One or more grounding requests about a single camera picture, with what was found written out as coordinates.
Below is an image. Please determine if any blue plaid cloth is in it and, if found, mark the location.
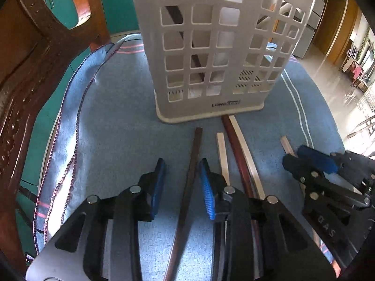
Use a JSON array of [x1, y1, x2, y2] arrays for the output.
[[34, 33, 347, 281]]

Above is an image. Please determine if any grey refrigerator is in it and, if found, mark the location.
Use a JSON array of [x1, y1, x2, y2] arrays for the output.
[[293, 0, 337, 58]]

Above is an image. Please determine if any carved brown wooden chair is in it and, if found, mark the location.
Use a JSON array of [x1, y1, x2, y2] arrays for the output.
[[0, 0, 112, 273]]

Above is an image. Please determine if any wooden dining chair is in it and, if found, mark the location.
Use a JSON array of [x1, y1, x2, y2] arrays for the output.
[[339, 39, 375, 95]]

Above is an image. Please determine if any white plastic laundry basket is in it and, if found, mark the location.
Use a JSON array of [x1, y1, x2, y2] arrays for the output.
[[130, 0, 319, 124]]

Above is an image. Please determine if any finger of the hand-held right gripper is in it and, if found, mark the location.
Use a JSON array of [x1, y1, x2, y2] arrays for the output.
[[283, 155, 370, 209], [297, 145, 375, 189]]

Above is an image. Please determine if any wooden stool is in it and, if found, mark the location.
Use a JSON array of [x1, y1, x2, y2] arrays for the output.
[[347, 114, 375, 139]]

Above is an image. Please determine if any brown wooden door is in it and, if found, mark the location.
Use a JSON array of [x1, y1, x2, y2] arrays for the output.
[[314, 0, 351, 65]]

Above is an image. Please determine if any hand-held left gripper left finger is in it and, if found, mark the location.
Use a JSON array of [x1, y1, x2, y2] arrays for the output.
[[26, 158, 168, 281]]

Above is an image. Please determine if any light wooden chopstick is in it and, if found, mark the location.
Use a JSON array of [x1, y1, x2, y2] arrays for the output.
[[216, 133, 231, 185], [256, 2, 304, 27], [271, 0, 287, 33], [280, 136, 298, 156], [229, 115, 266, 200]]

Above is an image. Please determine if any green vine garland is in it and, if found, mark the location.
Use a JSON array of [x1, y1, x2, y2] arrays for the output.
[[359, 25, 371, 63]]

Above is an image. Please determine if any dark wooden chopstick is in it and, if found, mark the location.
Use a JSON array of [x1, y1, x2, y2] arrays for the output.
[[160, 0, 207, 86], [221, 115, 260, 200], [162, 127, 203, 281]]

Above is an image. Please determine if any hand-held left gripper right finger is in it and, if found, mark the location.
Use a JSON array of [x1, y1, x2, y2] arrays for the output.
[[199, 158, 335, 281]]

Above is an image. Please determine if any pink cloth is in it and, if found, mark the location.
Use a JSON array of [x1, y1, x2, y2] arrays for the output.
[[350, 61, 364, 78]]

